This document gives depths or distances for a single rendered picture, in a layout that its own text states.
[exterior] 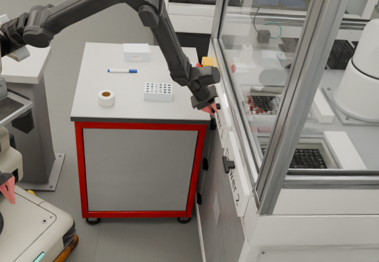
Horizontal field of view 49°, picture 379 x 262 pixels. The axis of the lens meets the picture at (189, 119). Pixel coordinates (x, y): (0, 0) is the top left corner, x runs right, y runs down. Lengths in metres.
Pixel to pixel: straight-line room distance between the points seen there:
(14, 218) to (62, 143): 0.86
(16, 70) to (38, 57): 0.15
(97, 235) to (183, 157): 0.66
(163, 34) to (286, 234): 0.68
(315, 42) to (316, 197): 0.48
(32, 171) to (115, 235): 0.60
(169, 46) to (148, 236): 1.26
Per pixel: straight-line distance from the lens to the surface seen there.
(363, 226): 1.37
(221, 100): 1.59
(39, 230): 1.97
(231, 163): 1.36
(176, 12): 2.26
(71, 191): 2.47
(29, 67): 2.07
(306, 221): 1.27
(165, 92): 1.83
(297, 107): 0.95
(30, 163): 2.43
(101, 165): 1.94
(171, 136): 1.82
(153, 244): 2.23
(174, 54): 1.29
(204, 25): 2.31
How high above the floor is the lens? 1.84
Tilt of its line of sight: 38 degrees down
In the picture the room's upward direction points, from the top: 8 degrees clockwise
